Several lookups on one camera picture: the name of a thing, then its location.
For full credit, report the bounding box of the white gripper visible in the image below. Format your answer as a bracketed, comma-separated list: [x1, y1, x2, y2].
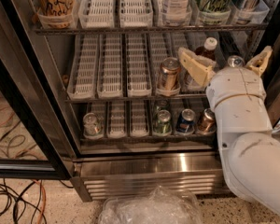
[178, 46, 273, 108]

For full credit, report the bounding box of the green LaCroix can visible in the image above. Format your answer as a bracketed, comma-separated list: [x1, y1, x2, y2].
[195, 0, 231, 25]

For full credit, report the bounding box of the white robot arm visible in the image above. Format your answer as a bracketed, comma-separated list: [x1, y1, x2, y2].
[178, 46, 280, 216]

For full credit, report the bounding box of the blue can middle shelf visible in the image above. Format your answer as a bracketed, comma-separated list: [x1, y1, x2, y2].
[227, 55, 245, 68]

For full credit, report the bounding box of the gold can middle shelf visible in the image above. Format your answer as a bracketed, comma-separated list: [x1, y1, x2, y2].
[157, 57, 181, 96]

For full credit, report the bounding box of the copper can bottom shelf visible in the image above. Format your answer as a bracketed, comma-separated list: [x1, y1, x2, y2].
[197, 108, 217, 135]

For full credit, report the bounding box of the blue striped can top shelf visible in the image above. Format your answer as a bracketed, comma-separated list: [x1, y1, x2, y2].
[232, 0, 267, 25]

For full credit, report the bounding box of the blue can bottom shelf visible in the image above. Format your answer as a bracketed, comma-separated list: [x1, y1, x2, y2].
[175, 108, 195, 134]

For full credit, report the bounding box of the white label bottle top shelf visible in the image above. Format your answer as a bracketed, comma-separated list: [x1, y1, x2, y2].
[161, 0, 191, 26]

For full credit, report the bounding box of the green can bottom rear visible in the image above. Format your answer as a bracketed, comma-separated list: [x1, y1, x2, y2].
[153, 100, 170, 114]

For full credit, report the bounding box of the green can bottom front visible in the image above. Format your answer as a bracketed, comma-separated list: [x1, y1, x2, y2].
[153, 109, 172, 136]

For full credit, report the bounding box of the stainless steel fridge cabinet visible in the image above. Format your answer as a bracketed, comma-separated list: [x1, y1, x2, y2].
[3, 0, 280, 203]

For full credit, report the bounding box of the white can bottom shelf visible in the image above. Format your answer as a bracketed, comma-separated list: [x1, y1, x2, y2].
[83, 112, 103, 139]

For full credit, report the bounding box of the orange LaCroix can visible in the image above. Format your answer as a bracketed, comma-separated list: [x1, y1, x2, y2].
[38, 0, 75, 28]

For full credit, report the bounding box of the open glass fridge door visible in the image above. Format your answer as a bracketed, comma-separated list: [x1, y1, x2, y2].
[0, 0, 77, 179]

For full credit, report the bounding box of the clear plastic bag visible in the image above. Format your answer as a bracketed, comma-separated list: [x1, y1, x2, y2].
[98, 186, 203, 224]

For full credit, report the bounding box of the middle wire shelf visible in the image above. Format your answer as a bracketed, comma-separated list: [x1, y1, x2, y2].
[65, 92, 206, 104]

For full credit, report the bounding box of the wire shelf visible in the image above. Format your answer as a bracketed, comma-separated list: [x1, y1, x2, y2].
[65, 92, 206, 104]
[80, 134, 215, 144]
[34, 23, 268, 35]

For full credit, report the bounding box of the top wire shelf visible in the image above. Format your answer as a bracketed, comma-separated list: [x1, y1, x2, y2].
[34, 23, 268, 35]

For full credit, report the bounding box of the bottom wire shelf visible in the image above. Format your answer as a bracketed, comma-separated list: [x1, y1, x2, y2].
[80, 134, 215, 144]

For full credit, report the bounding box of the orange floor cable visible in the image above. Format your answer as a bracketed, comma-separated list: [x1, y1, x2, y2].
[31, 179, 48, 224]

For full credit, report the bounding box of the black floor cable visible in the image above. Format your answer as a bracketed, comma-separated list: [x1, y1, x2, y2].
[0, 178, 48, 224]

